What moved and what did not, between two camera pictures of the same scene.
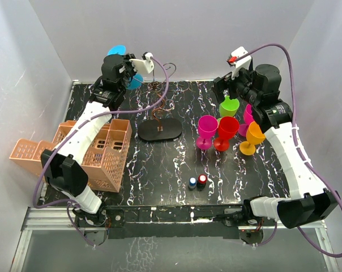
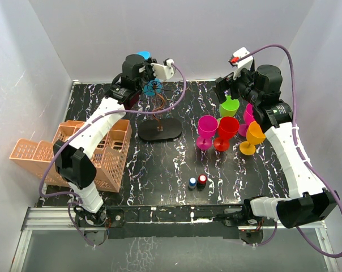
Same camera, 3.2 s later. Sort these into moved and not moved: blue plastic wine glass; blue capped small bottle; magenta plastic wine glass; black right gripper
Moved: blue plastic wine glass
Not moved: black right gripper; magenta plastic wine glass; blue capped small bottle
